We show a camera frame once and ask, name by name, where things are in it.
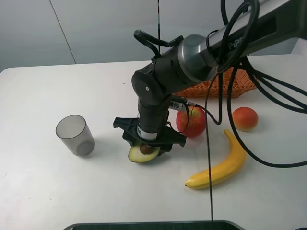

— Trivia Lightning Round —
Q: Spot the orange-red peach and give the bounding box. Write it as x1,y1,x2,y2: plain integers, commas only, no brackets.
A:
232,107,259,132

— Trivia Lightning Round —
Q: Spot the halved avocado with pit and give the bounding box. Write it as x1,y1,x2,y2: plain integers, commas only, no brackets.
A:
128,141,160,163

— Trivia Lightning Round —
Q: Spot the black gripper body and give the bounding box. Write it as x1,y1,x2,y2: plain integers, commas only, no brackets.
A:
113,117,187,156

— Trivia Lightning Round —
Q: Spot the dark device edge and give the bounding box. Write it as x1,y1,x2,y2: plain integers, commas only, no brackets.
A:
65,221,243,230

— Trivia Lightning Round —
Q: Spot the orange wicker basket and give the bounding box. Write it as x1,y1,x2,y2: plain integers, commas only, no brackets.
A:
175,68,256,98

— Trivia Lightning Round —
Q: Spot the red apple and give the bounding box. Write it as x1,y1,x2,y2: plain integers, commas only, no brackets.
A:
176,106,206,138

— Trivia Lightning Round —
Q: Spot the smoky transparent plastic cup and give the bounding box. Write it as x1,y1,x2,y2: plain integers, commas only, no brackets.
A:
55,115,95,157

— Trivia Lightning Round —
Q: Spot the yellow banana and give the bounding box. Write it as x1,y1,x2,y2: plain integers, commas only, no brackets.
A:
185,129,247,189

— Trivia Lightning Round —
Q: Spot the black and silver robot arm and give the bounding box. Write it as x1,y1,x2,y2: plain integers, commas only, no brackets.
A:
113,0,307,153

